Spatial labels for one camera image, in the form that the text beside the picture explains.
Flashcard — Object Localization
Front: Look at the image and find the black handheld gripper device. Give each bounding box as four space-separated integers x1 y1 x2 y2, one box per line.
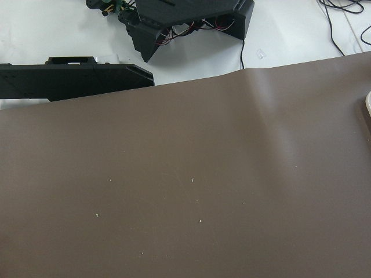
85 0 136 16

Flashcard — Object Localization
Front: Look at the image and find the cream rabbit tray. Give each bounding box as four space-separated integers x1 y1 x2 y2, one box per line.
365 92 371 116

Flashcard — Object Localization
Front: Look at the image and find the black long plastic case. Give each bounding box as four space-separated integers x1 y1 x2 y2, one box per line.
1 56 154 102

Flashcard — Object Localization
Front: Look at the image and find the brown table mat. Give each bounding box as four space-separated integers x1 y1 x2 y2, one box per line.
1 52 370 277

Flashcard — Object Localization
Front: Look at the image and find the black angular plastic stand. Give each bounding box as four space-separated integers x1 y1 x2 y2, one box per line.
118 0 254 62

